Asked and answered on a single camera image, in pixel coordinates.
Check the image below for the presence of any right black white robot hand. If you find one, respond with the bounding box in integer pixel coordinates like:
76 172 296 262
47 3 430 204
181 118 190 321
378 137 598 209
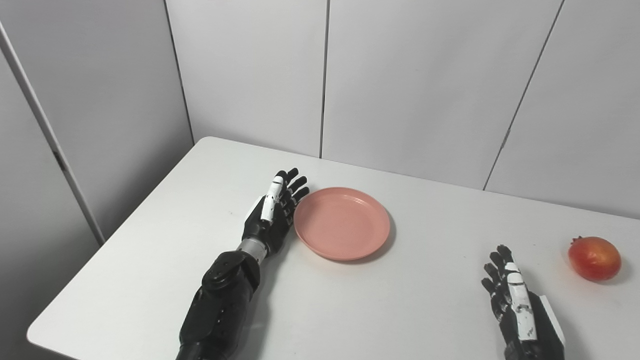
481 244 567 360

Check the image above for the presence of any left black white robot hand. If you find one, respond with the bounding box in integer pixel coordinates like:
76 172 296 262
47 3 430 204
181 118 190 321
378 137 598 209
241 167 310 257

